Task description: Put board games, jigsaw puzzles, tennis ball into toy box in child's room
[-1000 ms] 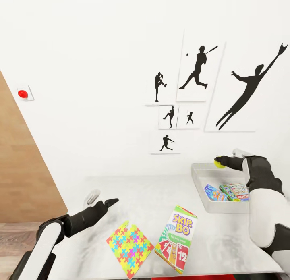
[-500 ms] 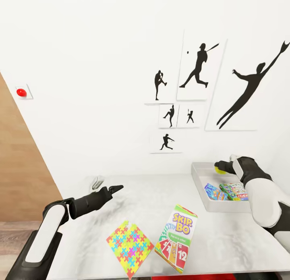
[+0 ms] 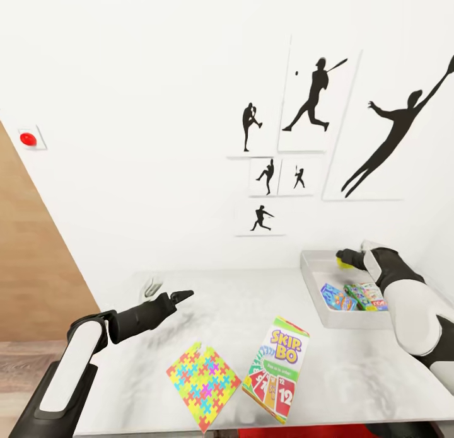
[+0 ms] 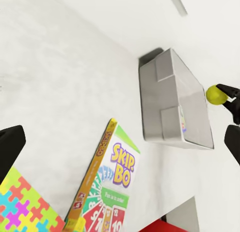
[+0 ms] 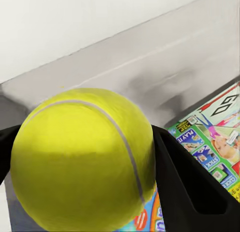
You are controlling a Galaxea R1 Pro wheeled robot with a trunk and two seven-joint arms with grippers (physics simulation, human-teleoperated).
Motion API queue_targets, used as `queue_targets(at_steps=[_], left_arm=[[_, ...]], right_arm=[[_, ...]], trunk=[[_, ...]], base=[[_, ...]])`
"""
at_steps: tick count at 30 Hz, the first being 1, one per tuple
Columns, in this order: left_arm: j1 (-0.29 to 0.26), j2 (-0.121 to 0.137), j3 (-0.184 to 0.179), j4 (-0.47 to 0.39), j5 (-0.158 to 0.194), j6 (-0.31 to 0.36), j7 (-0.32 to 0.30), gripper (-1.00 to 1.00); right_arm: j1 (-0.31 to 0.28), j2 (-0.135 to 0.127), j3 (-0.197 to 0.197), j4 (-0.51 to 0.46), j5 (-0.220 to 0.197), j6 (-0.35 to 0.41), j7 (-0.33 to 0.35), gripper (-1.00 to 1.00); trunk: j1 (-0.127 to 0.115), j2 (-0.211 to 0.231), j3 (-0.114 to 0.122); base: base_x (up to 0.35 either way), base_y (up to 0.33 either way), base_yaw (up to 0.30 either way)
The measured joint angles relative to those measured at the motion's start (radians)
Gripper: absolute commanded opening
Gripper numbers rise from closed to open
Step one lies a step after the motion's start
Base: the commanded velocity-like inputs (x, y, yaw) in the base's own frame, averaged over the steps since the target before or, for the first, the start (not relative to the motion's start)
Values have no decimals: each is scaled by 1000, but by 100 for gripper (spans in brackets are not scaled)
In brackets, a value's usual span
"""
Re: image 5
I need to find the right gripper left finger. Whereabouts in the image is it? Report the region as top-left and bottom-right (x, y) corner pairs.
(0, 125), (21, 184)

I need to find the tennis ball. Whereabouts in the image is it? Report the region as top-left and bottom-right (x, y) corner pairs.
(10, 87), (157, 232)

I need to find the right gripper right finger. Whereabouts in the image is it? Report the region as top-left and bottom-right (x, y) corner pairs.
(151, 125), (240, 232)

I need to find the board game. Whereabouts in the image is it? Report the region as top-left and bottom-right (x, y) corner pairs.
(167, 80), (240, 203)
(112, 185), (166, 232)

